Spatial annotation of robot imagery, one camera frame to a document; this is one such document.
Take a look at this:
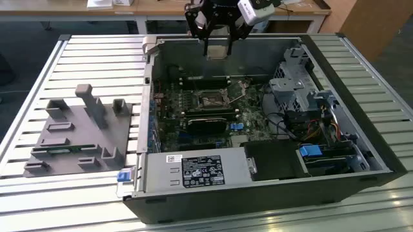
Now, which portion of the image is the wooden cabinet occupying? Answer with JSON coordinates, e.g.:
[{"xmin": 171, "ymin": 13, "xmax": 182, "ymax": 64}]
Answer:
[{"xmin": 329, "ymin": 0, "xmax": 413, "ymax": 62}]

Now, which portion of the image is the wooden desk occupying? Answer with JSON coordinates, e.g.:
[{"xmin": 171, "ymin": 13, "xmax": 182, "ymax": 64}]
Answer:
[{"xmin": 0, "ymin": 0, "xmax": 332, "ymax": 34}]

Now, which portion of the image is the grey parts rack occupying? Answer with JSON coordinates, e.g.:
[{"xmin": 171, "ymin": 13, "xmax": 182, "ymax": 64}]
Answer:
[{"xmin": 23, "ymin": 83, "xmax": 135, "ymax": 179}]

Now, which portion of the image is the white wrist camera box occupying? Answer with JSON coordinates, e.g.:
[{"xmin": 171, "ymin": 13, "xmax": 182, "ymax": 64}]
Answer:
[{"xmin": 238, "ymin": 0, "xmax": 277, "ymax": 26}]

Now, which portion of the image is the silver disk bay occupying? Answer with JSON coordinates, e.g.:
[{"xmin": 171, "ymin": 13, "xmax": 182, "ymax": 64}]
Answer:
[{"xmin": 301, "ymin": 142, "xmax": 372, "ymax": 176}]

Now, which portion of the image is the yellow power wire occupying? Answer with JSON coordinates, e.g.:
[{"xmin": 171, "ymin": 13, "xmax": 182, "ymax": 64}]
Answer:
[{"xmin": 302, "ymin": 120, "xmax": 324, "ymax": 142}]

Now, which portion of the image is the blue disk carrier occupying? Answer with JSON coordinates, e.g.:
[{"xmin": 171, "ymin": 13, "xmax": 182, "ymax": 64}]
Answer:
[{"xmin": 298, "ymin": 144, "xmax": 324, "ymax": 160}]

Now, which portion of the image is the CPU socket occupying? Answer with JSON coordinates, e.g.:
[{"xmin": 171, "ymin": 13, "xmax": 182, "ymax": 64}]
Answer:
[{"xmin": 196, "ymin": 89, "xmax": 232, "ymax": 109}]

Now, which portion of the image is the grey case latch handle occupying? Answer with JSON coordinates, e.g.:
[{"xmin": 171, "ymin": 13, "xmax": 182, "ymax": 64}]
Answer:
[{"xmin": 141, "ymin": 36, "xmax": 161, "ymax": 56}]

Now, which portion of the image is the black data cable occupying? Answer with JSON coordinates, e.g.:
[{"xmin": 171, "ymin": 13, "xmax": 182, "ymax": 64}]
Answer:
[{"xmin": 264, "ymin": 112, "xmax": 293, "ymax": 141}]

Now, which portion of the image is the graphics card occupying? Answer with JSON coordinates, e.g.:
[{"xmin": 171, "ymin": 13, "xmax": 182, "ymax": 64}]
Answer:
[{"xmin": 181, "ymin": 117, "xmax": 228, "ymax": 135}]

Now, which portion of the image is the green RAM stick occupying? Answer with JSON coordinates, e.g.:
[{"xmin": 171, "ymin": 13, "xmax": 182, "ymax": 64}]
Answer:
[{"xmin": 47, "ymin": 144, "xmax": 98, "ymax": 155}]

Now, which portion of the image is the blue plastic latch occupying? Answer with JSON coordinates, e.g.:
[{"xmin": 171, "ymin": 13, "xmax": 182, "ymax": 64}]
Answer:
[{"xmin": 118, "ymin": 170, "xmax": 134, "ymax": 184}]

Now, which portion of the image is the black PC case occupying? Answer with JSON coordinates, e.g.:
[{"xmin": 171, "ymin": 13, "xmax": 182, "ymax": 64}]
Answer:
[{"xmin": 122, "ymin": 32, "xmax": 408, "ymax": 224}]

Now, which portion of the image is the green motherboard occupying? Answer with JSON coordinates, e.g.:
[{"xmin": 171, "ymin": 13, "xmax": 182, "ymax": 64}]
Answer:
[{"xmin": 150, "ymin": 76, "xmax": 276, "ymax": 153}]

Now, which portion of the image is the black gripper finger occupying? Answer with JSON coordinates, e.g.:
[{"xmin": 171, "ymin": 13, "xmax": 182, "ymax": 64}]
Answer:
[
  {"xmin": 226, "ymin": 14, "xmax": 256, "ymax": 56},
  {"xmin": 185, "ymin": 1, "xmax": 212, "ymax": 57}
]

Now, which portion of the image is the silver perforated drive cage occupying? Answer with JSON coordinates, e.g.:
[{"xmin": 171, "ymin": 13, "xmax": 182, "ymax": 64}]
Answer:
[{"xmin": 269, "ymin": 47, "xmax": 324, "ymax": 113}]

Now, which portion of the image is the silver square CPU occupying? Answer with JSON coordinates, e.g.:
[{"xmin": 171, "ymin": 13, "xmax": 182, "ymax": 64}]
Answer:
[{"xmin": 206, "ymin": 44, "xmax": 230, "ymax": 60}]

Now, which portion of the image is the silver power supply unit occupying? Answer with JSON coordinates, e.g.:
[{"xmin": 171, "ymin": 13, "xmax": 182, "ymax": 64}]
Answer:
[{"xmin": 137, "ymin": 147, "xmax": 258, "ymax": 194}]

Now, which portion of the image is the silver chipset heat sink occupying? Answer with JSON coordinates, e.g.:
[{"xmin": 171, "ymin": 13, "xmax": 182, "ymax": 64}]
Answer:
[{"xmin": 232, "ymin": 135, "xmax": 252, "ymax": 147}]

